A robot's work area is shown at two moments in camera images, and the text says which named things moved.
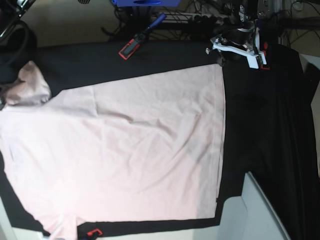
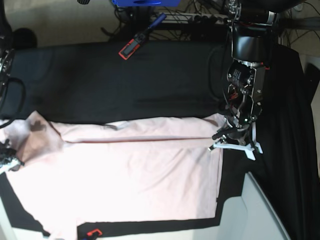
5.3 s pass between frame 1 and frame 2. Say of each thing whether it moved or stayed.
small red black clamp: stayed
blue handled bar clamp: stayed
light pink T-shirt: moved
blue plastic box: stayed
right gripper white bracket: moved
